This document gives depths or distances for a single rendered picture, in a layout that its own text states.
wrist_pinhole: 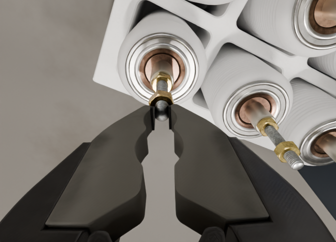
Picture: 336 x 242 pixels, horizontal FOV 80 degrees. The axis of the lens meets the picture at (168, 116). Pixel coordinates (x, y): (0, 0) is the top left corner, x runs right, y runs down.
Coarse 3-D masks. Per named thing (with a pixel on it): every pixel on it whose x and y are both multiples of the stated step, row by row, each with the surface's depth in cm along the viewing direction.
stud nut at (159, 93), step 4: (156, 92) 14; (160, 92) 14; (164, 92) 14; (168, 92) 15; (152, 96) 14; (156, 96) 14; (160, 96) 14; (164, 96) 14; (168, 96) 14; (148, 100) 15; (152, 100) 14; (156, 100) 14; (164, 100) 14; (168, 100) 14; (172, 100) 14; (152, 104) 14; (168, 104) 14
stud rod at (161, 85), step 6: (156, 84) 17; (162, 84) 17; (156, 90) 16; (162, 90) 16; (156, 102) 14; (162, 102) 14; (156, 108) 13; (162, 108) 13; (156, 114) 13; (162, 114) 13; (162, 120) 13
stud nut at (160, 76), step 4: (156, 76) 17; (160, 76) 17; (164, 76) 17; (168, 76) 17; (152, 80) 18; (156, 80) 17; (164, 80) 17; (168, 80) 17; (152, 84) 18; (168, 84) 18; (168, 88) 18
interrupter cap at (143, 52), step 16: (160, 32) 19; (144, 48) 20; (160, 48) 20; (176, 48) 19; (192, 48) 20; (128, 64) 20; (144, 64) 20; (176, 64) 21; (192, 64) 20; (128, 80) 21; (144, 80) 21; (176, 80) 21; (192, 80) 21; (144, 96) 22; (176, 96) 22
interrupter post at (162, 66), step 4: (156, 64) 20; (160, 64) 19; (164, 64) 19; (168, 64) 20; (152, 68) 20; (156, 68) 18; (160, 68) 18; (164, 68) 18; (168, 68) 19; (152, 72) 18; (156, 72) 18; (160, 72) 18; (164, 72) 18; (168, 72) 18; (172, 72) 19; (152, 76) 18; (172, 76) 18; (172, 80) 18; (172, 84) 19
